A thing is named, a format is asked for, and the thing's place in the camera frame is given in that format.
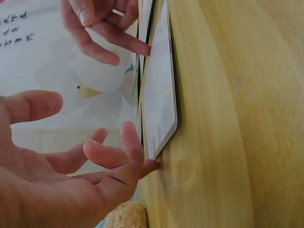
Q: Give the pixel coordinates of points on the person's right hand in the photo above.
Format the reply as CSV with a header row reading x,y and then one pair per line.
x,y
95,35

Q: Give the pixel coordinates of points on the person's left hand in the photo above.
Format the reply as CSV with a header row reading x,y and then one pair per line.
x,y
47,197

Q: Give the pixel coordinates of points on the person's right thumb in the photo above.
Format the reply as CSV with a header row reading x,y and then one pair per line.
x,y
82,12

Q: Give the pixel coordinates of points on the person's right fingers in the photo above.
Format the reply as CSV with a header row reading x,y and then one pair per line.
x,y
118,40

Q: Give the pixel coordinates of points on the person's left thumb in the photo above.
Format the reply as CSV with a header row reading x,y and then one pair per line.
x,y
35,105

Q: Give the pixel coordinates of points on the white board book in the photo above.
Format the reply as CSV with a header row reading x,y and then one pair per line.
x,y
160,83

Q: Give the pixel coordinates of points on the tan plush toy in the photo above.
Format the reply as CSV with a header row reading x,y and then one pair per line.
x,y
128,216

